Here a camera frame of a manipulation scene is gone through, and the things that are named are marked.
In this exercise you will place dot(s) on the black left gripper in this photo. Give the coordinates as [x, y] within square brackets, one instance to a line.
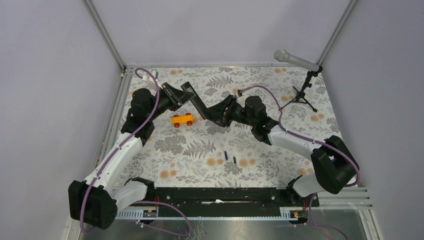
[178, 96]

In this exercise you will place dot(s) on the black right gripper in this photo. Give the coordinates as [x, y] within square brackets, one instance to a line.
[217, 111]

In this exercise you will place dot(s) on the black remote control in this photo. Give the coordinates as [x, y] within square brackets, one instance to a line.
[196, 101]

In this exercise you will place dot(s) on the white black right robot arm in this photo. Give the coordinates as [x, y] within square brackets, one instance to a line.
[333, 166]

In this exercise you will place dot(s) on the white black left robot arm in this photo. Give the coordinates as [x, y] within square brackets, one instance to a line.
[94, 201]

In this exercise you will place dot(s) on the yellow red toy car block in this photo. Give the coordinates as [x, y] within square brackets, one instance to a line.
[179, 120]

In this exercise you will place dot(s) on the floral patterned table mat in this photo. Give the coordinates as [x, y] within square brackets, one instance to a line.
[193, 156]

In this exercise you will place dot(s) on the black microphone tripod stand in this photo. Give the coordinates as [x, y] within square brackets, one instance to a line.
[300, 94]

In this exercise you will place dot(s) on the grey microphone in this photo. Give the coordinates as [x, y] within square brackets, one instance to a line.
[284, 56]

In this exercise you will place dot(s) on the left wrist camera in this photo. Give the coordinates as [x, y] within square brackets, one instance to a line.
[152, 83]

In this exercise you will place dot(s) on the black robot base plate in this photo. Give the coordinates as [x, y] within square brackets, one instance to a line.
[195, 197]

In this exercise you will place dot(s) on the white slotted cable duct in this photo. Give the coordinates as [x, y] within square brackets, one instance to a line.
[208, 213]

